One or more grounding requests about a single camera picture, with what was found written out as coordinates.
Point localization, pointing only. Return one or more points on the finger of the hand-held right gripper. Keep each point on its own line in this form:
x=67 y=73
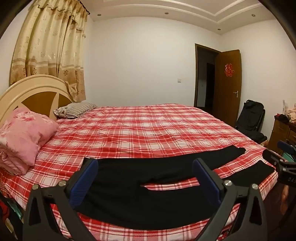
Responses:
x=272 y=158
x=283 y=146

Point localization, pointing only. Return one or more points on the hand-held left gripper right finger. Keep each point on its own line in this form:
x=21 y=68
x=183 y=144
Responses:
x=203 y=178

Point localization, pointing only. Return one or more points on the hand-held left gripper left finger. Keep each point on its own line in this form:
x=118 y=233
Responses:
x=85 y=183

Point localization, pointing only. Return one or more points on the black pants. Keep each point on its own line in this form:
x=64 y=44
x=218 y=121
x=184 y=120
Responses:
x=138 y=185

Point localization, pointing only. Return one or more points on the person's right hand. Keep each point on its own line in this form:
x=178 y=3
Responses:
x=285 y=199

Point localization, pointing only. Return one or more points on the wooden dresser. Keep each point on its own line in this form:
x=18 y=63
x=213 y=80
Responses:
x=279 y=129

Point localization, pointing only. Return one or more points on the dark cloth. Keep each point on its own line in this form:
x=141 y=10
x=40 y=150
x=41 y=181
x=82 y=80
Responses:
x=282 y=118

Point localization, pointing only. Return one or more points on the pink cloth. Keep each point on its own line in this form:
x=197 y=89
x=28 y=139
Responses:
x=291 y=115

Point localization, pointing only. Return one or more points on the black suitcase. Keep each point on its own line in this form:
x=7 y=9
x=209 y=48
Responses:
x=251 y=118

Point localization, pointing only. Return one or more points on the striped pillow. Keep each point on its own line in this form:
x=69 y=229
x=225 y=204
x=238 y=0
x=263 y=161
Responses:
x=76 y=110

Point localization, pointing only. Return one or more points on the bed with red plaid sheet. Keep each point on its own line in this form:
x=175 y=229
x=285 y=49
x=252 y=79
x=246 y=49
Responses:
x=150 y=127

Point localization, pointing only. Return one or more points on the brown wooden door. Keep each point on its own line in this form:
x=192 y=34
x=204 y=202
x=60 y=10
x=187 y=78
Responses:
x=227 y=97

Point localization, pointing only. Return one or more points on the pink floral quilt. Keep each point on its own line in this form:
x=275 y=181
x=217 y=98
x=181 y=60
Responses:
x=23 y=134

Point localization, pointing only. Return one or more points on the red paper door decoration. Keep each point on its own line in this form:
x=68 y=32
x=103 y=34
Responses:
x=228 y=70

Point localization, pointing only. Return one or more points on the cream wooden headboard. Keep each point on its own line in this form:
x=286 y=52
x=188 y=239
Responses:
x=34 y=85

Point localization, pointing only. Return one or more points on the beige patterned curtain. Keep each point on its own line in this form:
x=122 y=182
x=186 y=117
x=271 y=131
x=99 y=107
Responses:
x=50 y=46

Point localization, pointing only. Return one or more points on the dark door frame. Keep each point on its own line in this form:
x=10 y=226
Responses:
x=196 y=76

